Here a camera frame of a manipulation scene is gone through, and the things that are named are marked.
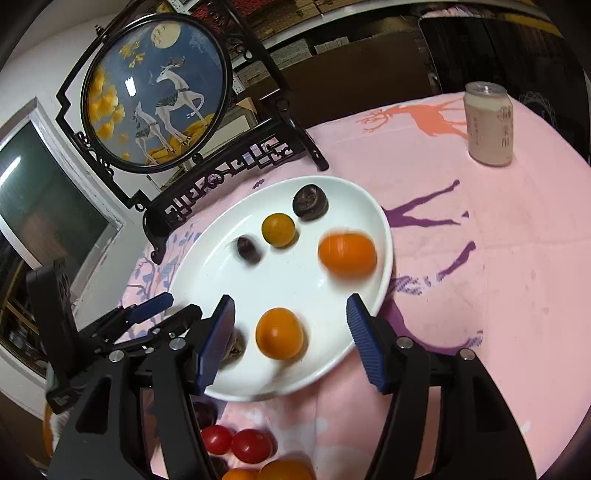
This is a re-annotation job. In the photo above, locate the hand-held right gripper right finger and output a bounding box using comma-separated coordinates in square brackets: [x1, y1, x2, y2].
[346, 294, 539, 480]

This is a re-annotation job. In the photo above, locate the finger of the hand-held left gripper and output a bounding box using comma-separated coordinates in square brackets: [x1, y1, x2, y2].
[78, 292, 175, 346]
[115, 304, 203, 355]

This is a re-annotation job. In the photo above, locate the shelf with flat boxes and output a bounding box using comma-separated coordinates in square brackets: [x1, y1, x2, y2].
[249, 0, 426, 88]

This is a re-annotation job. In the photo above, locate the dark purple grape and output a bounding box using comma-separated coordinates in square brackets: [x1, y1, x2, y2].
[193, 401, 219, 428]
[237, 235, 264, 265]

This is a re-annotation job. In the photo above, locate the black flat panel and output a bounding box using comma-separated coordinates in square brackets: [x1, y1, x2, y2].
[418, 9, 591, 167]

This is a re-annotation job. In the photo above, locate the pale beverage can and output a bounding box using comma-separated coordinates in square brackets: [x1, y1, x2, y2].
[463, 82, 514, 167]

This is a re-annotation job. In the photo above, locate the small yellow citrus fruit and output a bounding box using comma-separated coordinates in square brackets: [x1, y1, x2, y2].
[261, 212, 296, 248]

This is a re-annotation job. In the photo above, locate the round deer screen black stand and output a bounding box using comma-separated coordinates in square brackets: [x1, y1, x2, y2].
[55, 0, 331, 266]

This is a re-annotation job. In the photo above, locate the red cherry tomato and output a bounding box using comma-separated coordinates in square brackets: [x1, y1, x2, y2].
[201, 425, 234, 455]
[231, 428, 273, 463]

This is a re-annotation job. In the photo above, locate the white oval plate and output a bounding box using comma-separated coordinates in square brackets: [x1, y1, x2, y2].
[168, 175, 394, 401]

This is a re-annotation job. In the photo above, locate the white framed window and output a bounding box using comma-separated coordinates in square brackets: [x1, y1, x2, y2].
[0, 99, 127, 407]

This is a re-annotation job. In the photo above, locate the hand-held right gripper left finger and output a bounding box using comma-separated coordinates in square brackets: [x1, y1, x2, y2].
[48, 295, 236, 480]

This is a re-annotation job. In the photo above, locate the pink printed tablecloth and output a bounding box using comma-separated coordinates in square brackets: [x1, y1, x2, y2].
[117, 90, 591, 480]

